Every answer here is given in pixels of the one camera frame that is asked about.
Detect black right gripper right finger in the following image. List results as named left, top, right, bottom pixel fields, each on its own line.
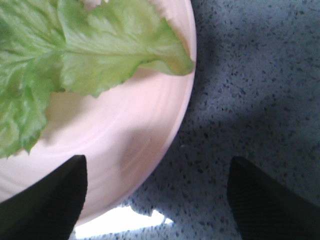
left=227, top=156, right=320, bottom=240

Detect pink round plate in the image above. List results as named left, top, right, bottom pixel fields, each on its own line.
left=0, top=0, right=196, bottom=224

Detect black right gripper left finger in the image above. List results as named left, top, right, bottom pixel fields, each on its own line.
left=0, top=155, right=88, bottom=240

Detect green lettuce leaf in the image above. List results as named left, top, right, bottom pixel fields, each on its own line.
left=0, top=0, right=194, bottom=158

